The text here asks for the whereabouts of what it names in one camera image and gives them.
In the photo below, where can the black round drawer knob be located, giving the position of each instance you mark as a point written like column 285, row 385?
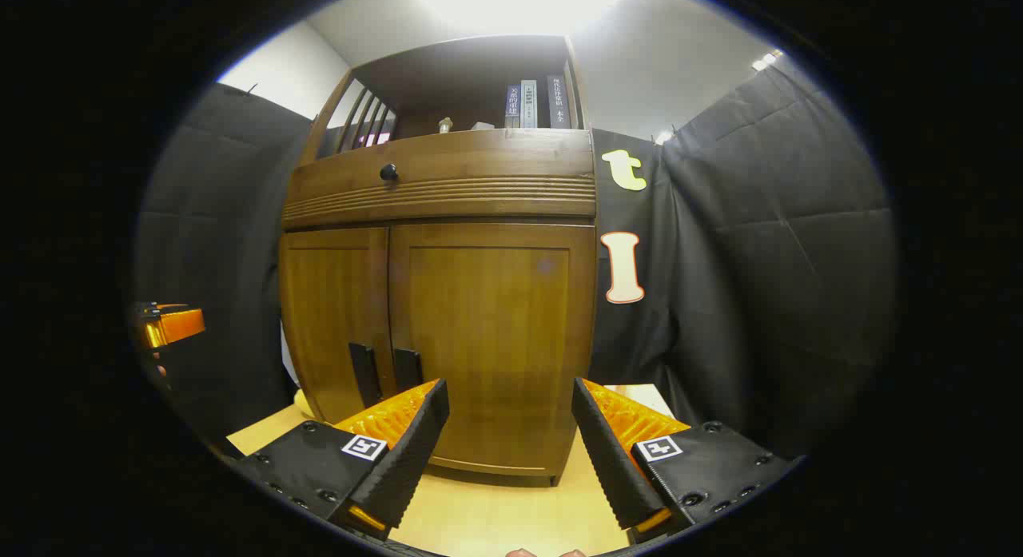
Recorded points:
column 388, row 172

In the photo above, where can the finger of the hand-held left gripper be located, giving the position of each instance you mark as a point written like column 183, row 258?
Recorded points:
column 182, row 325

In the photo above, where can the black backdrop cloth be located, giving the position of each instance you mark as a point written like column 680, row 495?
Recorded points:
column 759, row 261

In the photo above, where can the dark blue book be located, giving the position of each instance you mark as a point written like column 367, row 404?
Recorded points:
column 513, row 105

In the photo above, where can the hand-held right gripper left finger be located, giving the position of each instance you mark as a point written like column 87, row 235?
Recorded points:
column 408, row 461

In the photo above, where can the wooden shoe cabinet door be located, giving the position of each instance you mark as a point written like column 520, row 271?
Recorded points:
column 495, row 317
column 328, row 301

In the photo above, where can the wooden double-door shoe cabinet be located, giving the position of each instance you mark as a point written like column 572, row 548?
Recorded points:
column 479, row 161

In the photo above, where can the small white object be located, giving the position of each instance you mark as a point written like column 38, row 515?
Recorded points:
column 482, row 126

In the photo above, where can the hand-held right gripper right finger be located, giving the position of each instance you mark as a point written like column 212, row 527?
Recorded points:
column 611, row 461

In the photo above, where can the light grey book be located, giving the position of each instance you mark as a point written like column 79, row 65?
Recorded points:
column 529, row 103

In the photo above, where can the ceiling light panel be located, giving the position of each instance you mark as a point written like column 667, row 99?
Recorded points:
column 519, row 1

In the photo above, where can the small ceiling light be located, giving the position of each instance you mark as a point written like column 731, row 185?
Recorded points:
column 765, row 61

